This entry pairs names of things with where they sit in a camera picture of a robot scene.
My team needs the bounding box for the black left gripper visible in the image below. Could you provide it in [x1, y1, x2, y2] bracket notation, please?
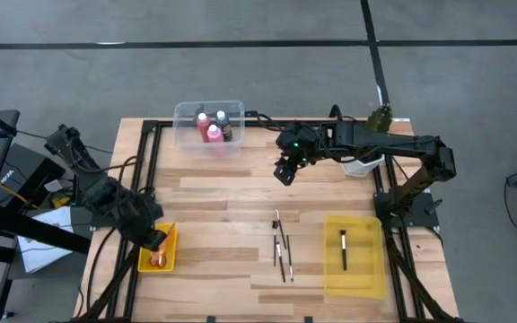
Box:
[121, 196, 169, 252]

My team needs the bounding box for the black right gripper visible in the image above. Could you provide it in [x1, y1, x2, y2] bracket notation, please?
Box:
[273, 145, 310, 188]

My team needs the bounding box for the thin brush white tip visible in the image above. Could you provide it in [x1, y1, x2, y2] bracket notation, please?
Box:
[275, 209, 288, 251]

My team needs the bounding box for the dark paint bottle white cap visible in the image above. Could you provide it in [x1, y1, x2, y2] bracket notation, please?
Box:
[215, 109, 233, 141]

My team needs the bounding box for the pink paint bottle white cap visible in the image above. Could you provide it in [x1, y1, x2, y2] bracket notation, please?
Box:
[206, 124, 224, 144]

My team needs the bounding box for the long thin black paintbrush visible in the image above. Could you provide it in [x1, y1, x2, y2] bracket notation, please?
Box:
[285, 235, 294, 283]

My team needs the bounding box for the thick black brush silver ferrule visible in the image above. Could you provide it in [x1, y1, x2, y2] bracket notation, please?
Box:
[275, 241, 287, 284]

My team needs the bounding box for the red paint bottle white cap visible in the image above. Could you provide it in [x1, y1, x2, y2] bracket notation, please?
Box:
[196, 111, 213, 143]

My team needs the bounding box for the large black fluffy-head brush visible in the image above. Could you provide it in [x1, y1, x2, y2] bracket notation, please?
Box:
[338, 229, 348, 272]

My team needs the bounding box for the small yellow plastic basket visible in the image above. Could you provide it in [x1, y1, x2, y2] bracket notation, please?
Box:
[136, 223, 180, 274]

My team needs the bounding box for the white angular planter pot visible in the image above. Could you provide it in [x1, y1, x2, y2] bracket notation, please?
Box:
[338, 153, 386, 179]

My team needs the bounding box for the clear plastic storage bin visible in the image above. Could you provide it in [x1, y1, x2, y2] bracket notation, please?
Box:
[172, 100, 246, 149]

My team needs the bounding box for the white board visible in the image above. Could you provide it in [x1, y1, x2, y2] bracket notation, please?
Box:
[15, 205, 85, 275]

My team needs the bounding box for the black stand beam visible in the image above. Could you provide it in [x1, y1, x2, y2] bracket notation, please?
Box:
[0, 204, 92, 256]

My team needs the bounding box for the translucent yellow plastic tray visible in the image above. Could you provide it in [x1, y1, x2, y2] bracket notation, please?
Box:
[323, 214, 388, 301]

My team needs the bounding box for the black equipment case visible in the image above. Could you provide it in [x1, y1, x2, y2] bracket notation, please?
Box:
[0, 142, 67, 210]

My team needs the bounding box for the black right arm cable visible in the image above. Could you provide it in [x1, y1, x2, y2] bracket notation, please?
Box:
[254, 111, 289, 135]

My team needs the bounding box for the black aluminium table frame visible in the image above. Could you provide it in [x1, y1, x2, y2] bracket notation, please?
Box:
[73, 117, 464, 323]

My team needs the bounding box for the black floor cable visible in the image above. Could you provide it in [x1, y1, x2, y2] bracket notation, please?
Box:
[15, 128, 115, 157]

